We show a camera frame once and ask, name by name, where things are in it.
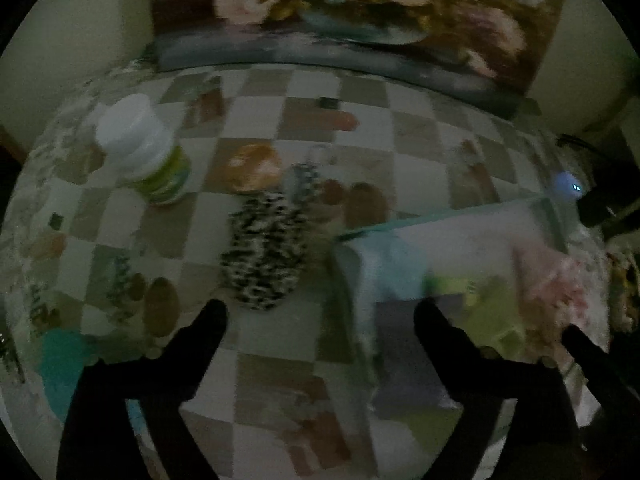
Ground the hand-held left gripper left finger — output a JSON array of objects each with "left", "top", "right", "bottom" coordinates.
[{"left": 55, "top": 299, "right": 230, "bottom": 480}]

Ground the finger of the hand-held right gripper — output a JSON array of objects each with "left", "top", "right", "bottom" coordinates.
[{"left": 560, "top": 324, "right": 640, "bottom": 431}]

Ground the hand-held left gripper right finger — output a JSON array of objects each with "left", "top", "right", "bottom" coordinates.
[{"left": 414, "top": 299, "right": 586, "bottom": 480}]

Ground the light green cloth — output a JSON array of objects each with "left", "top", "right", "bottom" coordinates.
[{"left": 430, "top": 275, "right": 527, "bottom": 357}]

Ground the pink white striped fluffy sock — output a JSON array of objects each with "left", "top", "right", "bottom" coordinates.
[{"left": 517, "top": 247, "right": 603, "bottom": 343}]

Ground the white storage box teal rim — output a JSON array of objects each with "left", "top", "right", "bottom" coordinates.
[{"left": 331, "top": 195, "right": 612, "bottom": 480}]

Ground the black white leopard print cloth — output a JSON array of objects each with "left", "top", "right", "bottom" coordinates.
[{"left": 220, "top": 191, "right": 312, "bottom": 312}]

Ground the checkered printed tablecloth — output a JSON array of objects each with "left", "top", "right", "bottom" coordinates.
[{"left": 0, "top": 60, "right": 622, "bottom": 480}]

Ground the teal fluffy cloth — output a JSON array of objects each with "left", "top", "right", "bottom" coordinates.
[{"left": 39, "top": 330, "right": 102, "bottom": 422}]

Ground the orange tape roll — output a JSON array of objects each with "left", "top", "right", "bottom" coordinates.
[{"left": 227, "top": 143, "right": 284, "bottom": 194}]

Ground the white bottle with green label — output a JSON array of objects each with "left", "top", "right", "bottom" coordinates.
[{"left": 95, "top": 94, "right": 192, "bottom": 206}]

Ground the floral painting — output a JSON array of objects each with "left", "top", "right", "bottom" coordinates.
[{"left": 149, "top": 0, "right": 572, "bottom": 120}]

